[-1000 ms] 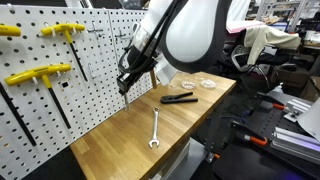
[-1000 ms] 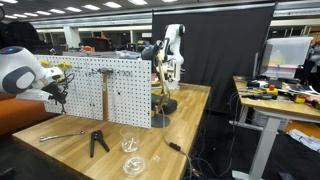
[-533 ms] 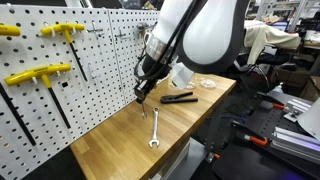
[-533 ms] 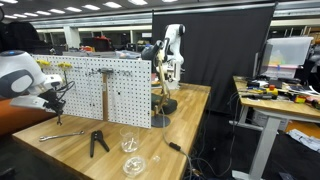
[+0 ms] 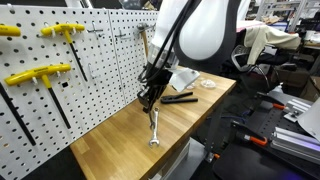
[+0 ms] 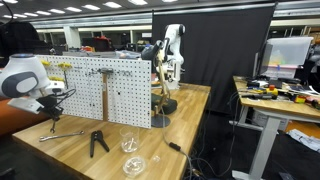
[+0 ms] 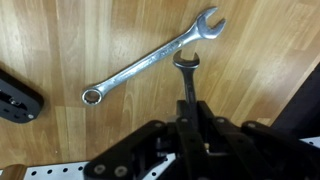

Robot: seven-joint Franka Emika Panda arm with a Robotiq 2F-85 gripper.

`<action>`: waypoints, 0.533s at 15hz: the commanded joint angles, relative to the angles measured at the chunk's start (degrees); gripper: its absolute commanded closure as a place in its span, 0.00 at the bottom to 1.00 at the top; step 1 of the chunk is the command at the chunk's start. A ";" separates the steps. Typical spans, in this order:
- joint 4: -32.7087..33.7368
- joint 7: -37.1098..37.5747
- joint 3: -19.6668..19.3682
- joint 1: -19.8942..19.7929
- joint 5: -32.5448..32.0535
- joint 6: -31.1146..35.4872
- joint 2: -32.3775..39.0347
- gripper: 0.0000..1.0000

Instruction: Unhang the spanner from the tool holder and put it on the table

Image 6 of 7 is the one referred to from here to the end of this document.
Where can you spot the clear plastic storage box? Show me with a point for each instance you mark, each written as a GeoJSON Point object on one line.
{"type": "Point", "coordinates": [290, 53]}

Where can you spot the white pegboard panel with hex keys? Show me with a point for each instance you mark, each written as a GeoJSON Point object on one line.
{"type": "Point", "coordinates": [75, 96]}

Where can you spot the white pegboard panel with hammer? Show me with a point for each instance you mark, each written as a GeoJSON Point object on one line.
{"type": "Point", "coordinates": [130, 96]}

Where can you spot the ceiling light panel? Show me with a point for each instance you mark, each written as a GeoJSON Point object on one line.
{"type": "Point", "coordinates": [112, 4]}
{"type": "Point", "coordinates": [90, 7]}
{"type": "Point", "coordinates": [73, 9]}

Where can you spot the small silver combination spanner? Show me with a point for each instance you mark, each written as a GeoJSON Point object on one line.
{"type": "Point", "coordinates": [52, 127]}

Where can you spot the black hand tool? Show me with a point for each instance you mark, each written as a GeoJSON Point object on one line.
{"type": "Point", "coordinates": [258, 97]}

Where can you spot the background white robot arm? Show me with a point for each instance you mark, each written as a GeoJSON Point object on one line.
{"type": "Point", "coordinates": [175, 43]}

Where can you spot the clear glass beaker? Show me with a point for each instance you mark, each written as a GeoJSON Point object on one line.
{"type": "Point", "coordinates": [129, 141]}

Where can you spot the black pliers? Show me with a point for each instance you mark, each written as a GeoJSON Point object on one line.
{"type": "Point", "coordinates": [96, 140]}

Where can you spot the computer monitor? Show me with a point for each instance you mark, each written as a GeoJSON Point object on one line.
{"type": "Point", "coordinates": [261, 61]}

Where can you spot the large black rounded object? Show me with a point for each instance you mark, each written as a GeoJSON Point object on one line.
{"type": "Point", "coordinates": [20, 38]}

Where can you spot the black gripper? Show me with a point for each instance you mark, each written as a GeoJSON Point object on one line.
{"type": "Point", "coordinates": [51, 103]}

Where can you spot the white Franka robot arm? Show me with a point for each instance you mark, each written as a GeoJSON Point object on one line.
{"type": "Point", "coordinates": [23, 76]}

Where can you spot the red emergency stop button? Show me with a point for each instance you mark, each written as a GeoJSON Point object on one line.
{"type": "Point", "coordinates": [271, 89]}

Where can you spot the large silver combination spanner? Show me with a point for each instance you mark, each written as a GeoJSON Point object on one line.
{"type": "Point", "coordinates": [61, 136]}

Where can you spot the white crumpled cloth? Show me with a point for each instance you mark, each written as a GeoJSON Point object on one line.
{"type": "Point", "coordinates": [305, 139]}

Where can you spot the black curtain partition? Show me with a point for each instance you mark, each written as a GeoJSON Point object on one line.
{"type": "Point", "coordinates": [216, 56]}

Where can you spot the wooden desk with white legs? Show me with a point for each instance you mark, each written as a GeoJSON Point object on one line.
{"type": "Point", "coordinates": [276, 106]}

